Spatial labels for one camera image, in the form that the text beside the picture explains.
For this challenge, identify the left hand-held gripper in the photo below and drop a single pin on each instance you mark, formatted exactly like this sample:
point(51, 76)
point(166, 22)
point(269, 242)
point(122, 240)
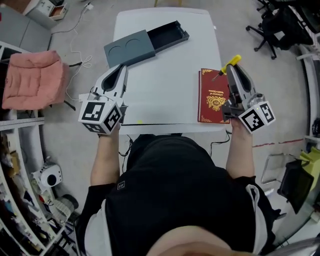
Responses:
point(95, 111)

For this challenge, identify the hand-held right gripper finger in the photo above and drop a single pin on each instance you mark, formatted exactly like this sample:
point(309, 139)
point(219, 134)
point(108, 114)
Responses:
point(246, 82)
point(232, 80)

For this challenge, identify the grey sliding box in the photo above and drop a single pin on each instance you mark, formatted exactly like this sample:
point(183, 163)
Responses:
point(130, 50)

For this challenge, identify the person's right forearm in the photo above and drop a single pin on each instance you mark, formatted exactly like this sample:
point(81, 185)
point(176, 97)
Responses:
point(240, 150)

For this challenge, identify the person's left forearm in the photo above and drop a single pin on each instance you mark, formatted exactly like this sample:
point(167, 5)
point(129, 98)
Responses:
point(105, 155)

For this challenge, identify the red hardcover book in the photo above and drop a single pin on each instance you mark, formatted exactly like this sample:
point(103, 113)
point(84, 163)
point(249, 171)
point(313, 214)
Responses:
point(212, 87)

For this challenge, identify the black office chair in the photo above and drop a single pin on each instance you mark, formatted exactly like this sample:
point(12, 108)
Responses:
point(280, 30)

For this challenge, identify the yellow-green folded object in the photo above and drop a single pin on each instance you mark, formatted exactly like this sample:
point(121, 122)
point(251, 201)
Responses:
point(311, 160)

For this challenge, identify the black bag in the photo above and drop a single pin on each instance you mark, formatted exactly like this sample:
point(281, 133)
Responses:
point(296, 183)

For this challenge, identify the white round floor device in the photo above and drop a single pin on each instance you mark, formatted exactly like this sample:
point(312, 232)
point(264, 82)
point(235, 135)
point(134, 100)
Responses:
point(50, 176)

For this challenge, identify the person's black white shirt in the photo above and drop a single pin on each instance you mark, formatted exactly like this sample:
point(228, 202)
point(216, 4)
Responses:
point(180, 190)

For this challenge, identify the grey white cylindrical appliance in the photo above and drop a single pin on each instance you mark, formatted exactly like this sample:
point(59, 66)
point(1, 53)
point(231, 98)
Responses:
point(62, 207)

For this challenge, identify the person's head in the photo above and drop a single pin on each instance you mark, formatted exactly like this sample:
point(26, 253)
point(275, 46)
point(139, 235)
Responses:
point(200, 242)

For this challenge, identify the metal chair frame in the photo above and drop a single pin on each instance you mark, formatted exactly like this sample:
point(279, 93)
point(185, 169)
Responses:
point(268, 165)

